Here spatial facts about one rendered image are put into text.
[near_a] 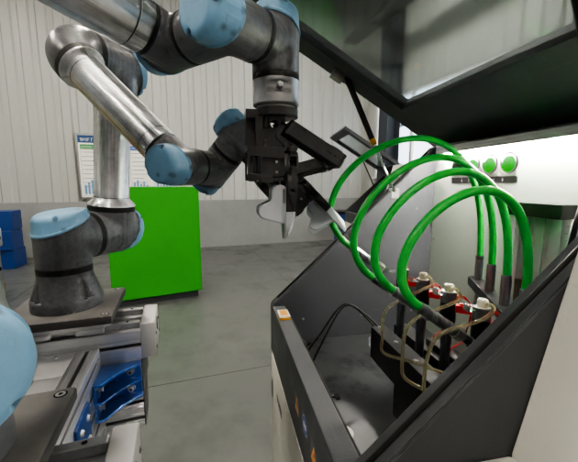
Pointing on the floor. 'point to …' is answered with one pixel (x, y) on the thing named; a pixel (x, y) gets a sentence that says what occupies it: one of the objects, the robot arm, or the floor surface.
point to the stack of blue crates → (10, 258)
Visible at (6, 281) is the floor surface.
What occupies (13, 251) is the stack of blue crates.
